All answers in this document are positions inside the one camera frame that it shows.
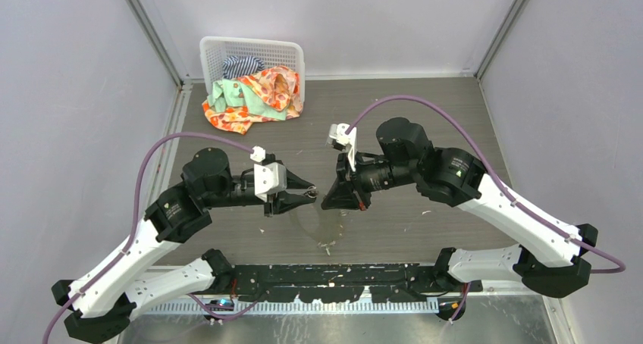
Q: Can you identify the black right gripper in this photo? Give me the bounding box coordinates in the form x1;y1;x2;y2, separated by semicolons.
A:
321;147;418;211

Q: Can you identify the metal keyring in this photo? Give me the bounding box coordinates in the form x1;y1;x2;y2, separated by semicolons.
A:
305;186;318;199

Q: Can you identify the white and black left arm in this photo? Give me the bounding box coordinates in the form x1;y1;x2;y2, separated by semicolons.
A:
52;148;317;343

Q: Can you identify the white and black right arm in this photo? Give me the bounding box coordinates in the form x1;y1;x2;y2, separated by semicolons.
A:
321;117;598;299

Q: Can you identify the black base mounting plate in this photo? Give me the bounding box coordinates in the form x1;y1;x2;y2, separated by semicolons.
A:
206;264;464;303

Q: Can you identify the orange floral cloth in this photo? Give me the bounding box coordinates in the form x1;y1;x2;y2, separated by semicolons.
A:
202;66;303;135

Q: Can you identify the mint green cloth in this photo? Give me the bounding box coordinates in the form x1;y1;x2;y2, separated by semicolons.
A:
205;79;287;120

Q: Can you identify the blue striped cloth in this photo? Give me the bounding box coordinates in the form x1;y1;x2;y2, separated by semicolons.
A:
222;55;265;80

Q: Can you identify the white plastic laundry basket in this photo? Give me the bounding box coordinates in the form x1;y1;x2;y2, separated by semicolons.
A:
199;36;306;102

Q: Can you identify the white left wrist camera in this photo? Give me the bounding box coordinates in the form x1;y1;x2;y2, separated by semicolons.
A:
250;145;287;202

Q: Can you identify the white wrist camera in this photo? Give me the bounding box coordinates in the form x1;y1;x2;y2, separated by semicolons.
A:
250;145;287;202
326;124;357;172

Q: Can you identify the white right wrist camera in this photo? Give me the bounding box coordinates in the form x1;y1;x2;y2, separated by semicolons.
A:
326;124;357;172

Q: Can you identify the perforated cable duct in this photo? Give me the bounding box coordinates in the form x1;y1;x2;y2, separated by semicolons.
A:
147;297;439;315

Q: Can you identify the aluminium frame rail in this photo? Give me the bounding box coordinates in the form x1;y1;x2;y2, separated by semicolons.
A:
480;280;534;296

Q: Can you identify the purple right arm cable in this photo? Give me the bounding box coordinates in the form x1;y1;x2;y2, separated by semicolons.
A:
344;95;627;276

